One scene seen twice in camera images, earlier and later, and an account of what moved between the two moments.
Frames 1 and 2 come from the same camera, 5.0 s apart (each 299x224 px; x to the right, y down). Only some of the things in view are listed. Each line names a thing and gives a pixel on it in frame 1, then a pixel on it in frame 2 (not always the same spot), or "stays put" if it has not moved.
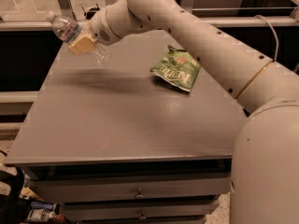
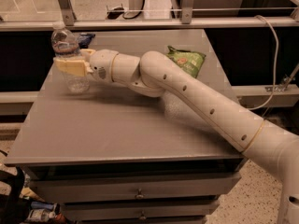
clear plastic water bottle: [70, 31] -> [64, 45]
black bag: [14, 208] stays put
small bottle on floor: [39, 215] stays put
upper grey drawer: [133, 189] stays put
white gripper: [99, 26] -> [101, 64]
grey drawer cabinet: [137, 131] stays put
